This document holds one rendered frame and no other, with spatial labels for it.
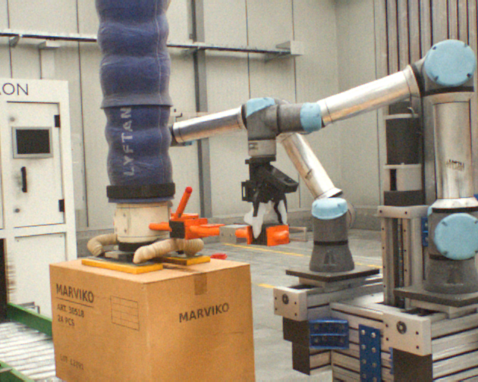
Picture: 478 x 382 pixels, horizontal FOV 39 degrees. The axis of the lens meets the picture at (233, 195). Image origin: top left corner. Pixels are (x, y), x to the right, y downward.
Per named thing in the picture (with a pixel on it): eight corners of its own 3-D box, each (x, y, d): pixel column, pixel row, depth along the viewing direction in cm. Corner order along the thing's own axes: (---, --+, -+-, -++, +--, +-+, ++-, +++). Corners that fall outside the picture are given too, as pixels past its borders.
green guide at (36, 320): (6, 317, 394) (5, 302, 394) (23, 314, 401) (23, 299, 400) (144, 379, 268) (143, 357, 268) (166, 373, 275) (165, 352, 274)
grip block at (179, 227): (168, 239, 203) (166, 219, 203) (193, 235, 209) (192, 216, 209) (184, 240, 196) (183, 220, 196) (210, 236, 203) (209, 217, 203)
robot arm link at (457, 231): (478, 253, 175) (467, 43, 173) (489, 262, 160) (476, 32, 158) (430, 255, 177) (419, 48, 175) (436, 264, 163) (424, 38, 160)
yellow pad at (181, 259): (129, 258, 238) (128, 243, 238) (152, 254, 245) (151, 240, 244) (187, 266, 212) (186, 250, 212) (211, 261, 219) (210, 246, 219)
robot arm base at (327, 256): (334, 264, 235) (332, 235, 234) (364, 268, 222) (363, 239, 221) (300, 268, 227) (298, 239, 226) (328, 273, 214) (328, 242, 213)
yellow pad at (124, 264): (80, 264, 226) (80, 250, 225) (106, 261, 232) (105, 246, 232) (136, 274, 200) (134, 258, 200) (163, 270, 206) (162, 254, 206)
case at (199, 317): (55, 377, 233) (48, 263, 231) (150, 352, 260) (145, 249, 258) (152, 422, 188) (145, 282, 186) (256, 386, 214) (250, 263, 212)
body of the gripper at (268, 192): (262, 201, 184) (259, 158, 183) (284, 201, 177) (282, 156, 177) (240, 203, 179) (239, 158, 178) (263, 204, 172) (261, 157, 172)
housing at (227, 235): (218, 242, 187) (218, 226, 187) (237, 239, 191) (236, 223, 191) (234, 244, 182) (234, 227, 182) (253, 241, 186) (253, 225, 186)
